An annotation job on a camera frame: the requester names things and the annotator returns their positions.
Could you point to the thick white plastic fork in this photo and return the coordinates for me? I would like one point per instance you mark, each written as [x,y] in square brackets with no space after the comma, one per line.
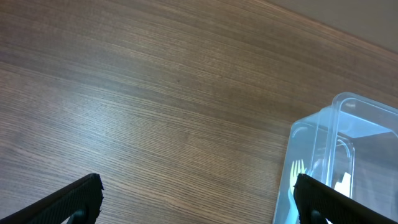
[293,213]

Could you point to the left clear plastic container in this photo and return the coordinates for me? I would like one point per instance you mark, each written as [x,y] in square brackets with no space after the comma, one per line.
[325,145]

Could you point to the white spoon bowl down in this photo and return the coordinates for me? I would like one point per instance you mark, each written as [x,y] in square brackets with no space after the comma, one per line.
[343,186]

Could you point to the clear plastic container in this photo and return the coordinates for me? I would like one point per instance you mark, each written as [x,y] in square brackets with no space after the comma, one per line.
[375,165]
[325,145]

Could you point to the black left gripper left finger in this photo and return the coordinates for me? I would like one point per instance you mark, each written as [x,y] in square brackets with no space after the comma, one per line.
[78,202]

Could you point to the right clear plastic container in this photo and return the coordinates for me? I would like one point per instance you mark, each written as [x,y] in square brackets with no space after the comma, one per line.
[375,165]

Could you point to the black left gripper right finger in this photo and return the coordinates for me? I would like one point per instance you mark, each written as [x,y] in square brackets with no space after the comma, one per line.
[320,204]

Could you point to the yellow plastic fork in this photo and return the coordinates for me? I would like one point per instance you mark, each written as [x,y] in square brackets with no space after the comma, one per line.
[298,167]

